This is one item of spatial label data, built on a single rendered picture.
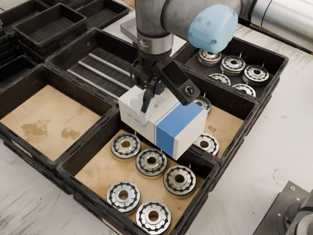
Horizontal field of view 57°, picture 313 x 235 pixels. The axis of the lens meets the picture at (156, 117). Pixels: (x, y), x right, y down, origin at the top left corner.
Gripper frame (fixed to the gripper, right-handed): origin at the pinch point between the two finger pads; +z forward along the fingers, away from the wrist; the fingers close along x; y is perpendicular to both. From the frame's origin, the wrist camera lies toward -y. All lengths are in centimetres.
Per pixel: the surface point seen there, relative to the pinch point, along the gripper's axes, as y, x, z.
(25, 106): 57, 15, 27
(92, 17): 146, -86, 72
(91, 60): 59, -20, 27
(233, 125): -9.4, -30.2, 27.9
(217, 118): -3.2, -29.2, 27.8
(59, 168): 18.2, 25.0, 17.5
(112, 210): -2.8, 23.5, 17.7
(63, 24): 140, -55, 61
